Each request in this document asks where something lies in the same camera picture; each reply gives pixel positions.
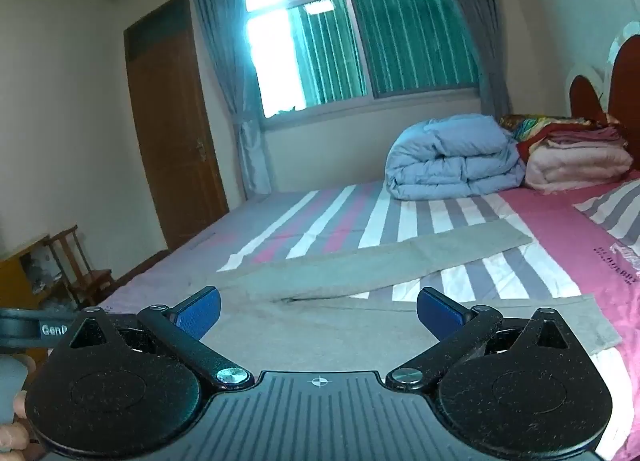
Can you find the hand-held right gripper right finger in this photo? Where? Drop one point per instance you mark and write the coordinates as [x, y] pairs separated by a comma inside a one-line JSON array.
[[440, 313]]

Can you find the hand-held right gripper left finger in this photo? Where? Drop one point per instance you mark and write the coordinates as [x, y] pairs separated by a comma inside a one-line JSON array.
[[199, 315]]

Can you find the grey pants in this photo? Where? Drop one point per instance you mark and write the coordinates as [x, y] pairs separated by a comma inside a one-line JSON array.
[[325, 331]]

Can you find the person's left hand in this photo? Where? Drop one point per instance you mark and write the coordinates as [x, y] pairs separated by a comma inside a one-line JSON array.
[[15, 436]]

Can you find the wooden cabinet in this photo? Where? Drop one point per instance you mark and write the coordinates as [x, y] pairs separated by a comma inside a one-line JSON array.
[[20, 281]]

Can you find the wooden chair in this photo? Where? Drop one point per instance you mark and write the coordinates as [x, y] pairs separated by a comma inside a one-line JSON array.
[[85, 281]]

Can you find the striped bed sheet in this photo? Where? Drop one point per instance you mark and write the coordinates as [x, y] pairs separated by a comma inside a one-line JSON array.
[[350, 211]]

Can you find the folded blue duvet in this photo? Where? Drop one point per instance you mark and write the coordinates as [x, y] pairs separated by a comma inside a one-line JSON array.
[[450, 161]]

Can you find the brown wooden door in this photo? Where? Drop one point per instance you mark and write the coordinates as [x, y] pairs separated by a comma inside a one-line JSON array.
[[170, 131]]

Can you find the folded pink blanket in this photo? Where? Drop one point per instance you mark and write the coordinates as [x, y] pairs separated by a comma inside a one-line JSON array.
[[575, 166]]

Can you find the colourful patterned blanket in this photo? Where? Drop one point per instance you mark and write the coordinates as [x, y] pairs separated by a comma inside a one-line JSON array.
[[530, 128]]

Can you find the grey curtain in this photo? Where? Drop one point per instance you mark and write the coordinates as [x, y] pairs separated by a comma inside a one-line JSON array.
[[480, 16], [220, 41]]

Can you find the window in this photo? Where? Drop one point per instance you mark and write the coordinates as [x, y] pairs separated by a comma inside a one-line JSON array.
[[400, 41]]

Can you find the red wooden headboard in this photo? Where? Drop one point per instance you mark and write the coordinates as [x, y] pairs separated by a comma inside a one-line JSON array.
[[625, 86]]

